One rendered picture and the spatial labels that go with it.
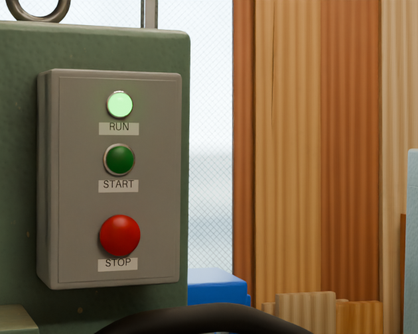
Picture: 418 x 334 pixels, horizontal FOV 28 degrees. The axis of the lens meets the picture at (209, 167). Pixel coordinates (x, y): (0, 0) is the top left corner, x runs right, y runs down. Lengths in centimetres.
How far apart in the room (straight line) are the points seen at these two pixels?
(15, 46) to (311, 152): 153
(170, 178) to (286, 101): 149
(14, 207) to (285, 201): 149
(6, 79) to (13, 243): 13
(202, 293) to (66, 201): 90
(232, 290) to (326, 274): 72
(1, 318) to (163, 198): 15
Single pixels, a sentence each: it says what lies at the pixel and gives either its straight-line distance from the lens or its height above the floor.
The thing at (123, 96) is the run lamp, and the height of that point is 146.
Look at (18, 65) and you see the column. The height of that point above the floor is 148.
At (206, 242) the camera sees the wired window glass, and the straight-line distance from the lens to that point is 228.
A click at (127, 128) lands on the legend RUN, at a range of 61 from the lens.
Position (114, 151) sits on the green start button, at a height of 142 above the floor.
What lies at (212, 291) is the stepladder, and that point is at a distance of 149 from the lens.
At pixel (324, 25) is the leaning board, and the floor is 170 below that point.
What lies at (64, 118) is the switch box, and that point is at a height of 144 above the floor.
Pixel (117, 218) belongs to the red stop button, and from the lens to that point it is 61.
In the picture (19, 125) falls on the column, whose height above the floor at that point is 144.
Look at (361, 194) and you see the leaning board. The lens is 222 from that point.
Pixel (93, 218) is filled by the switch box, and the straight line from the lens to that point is 61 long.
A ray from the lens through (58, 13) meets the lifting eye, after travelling 78.
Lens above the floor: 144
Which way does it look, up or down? 3 degrees down
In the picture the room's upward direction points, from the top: 1 degrees clockwise
